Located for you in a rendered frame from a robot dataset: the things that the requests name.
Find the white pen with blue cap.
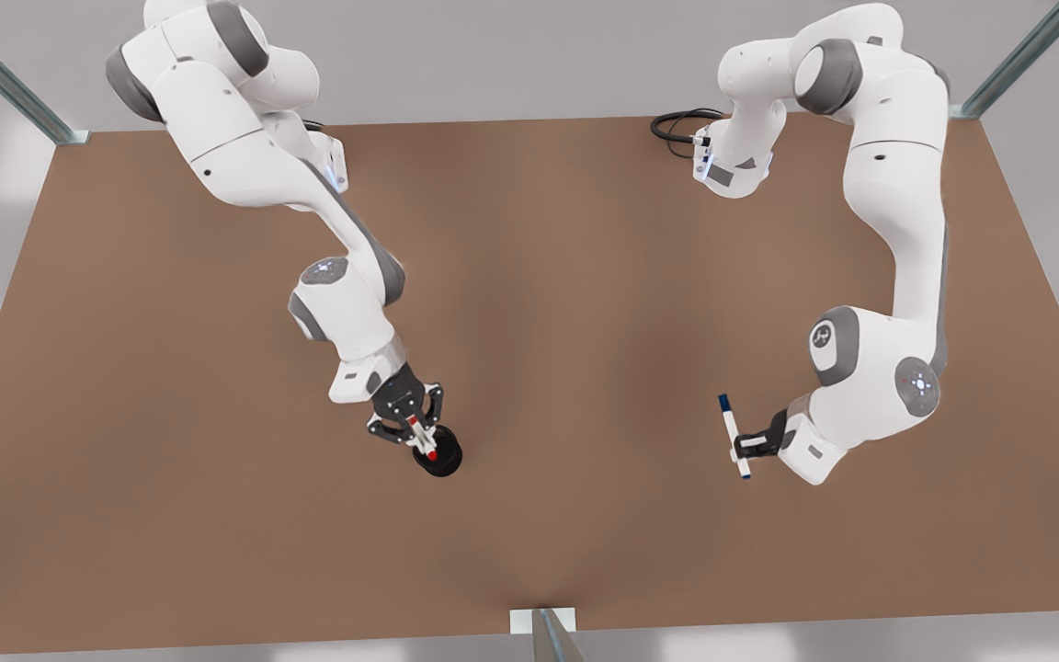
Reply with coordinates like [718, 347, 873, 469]
[717, 393, 754, 481]

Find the silver frame post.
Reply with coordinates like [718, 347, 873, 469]
[0, 6, 91, 147]
[949, 0, 1059, 121]
[508, 606, 586, 662]

